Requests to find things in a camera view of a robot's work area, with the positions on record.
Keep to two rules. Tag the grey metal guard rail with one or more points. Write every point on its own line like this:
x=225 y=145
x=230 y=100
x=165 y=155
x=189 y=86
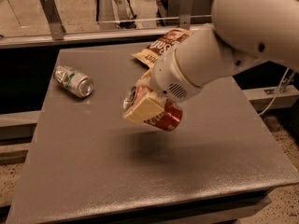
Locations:
x=83 y=38

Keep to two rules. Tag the metal rail bracket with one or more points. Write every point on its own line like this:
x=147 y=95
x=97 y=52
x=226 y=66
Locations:
x=56 y=26
x=185 y=14

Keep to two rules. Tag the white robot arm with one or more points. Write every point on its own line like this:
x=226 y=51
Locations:
x=243 y=34

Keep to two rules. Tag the silver green soda can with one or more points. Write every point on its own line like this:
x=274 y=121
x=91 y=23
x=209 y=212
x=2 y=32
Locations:
x=73 y=80

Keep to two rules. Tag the right metal rail bracket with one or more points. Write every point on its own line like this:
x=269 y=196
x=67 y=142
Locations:
x=185 y=14

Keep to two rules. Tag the left metal rail bracket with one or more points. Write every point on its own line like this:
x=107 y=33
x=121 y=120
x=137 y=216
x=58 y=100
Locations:
x=56 y=26

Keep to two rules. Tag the brown chip bag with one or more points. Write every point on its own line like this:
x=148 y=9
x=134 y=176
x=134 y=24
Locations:
x=149 y=55

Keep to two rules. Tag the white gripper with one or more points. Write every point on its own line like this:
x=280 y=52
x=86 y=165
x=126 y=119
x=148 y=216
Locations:
x=167 y=75

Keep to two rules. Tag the red coke can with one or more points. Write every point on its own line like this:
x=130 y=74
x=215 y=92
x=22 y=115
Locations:
x=167 y=121

